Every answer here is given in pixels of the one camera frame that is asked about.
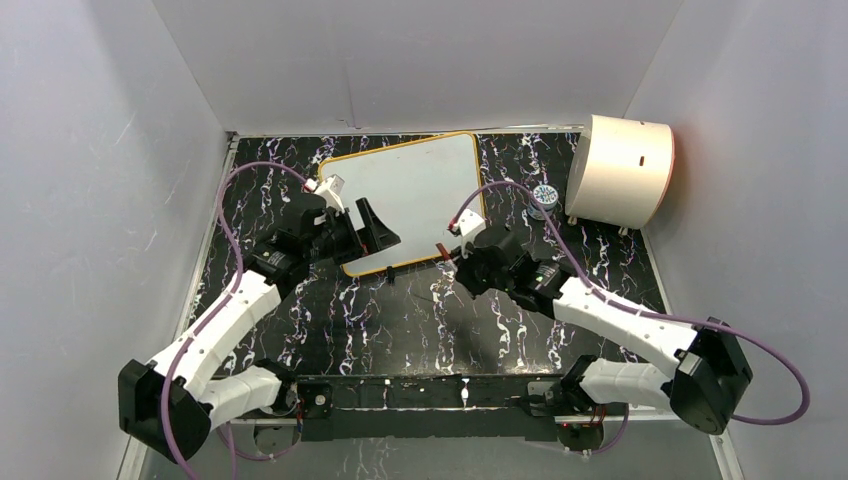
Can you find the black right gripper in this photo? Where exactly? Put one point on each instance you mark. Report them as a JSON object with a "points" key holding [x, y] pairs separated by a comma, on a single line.
{"points": [[464, 273]]}

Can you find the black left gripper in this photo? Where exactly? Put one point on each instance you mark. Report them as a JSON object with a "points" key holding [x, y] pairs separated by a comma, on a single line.
{"points": [[374, 237]]}

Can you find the white red marker pen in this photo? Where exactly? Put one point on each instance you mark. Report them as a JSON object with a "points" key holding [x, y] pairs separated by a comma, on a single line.
{"points": [[445, 252]]}

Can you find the yellow framed whiteboard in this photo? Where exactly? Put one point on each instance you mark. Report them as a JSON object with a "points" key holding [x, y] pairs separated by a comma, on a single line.
{"points": [[415, 189]]}

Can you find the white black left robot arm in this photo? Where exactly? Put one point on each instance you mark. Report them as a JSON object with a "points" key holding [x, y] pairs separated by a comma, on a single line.
{"points": [[172, 402]]}

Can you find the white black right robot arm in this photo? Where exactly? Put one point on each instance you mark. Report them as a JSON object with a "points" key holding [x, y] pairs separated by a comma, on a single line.
{"points": [[700, 373]]}

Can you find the blue white patterned jar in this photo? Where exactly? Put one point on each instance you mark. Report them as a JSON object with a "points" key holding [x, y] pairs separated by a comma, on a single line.
{"points": [[545, 200]]}

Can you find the white cylindrical drum container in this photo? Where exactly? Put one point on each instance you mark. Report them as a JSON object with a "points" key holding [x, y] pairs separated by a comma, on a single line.
{"points": [[620, 171]]}

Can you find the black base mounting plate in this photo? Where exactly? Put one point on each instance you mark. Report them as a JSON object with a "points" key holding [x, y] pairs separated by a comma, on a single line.
{"points": [[424, 404]]}

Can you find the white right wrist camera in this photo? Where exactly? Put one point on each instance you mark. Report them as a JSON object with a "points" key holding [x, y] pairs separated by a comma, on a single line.
{"points": [[467, 225]]}

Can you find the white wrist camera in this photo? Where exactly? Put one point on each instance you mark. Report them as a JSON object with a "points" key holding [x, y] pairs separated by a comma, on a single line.
{"points": [[467, 225], [330, 190]]}

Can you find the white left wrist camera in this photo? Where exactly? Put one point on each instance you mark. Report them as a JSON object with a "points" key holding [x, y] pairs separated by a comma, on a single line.
{"points": [[330, 190]]}

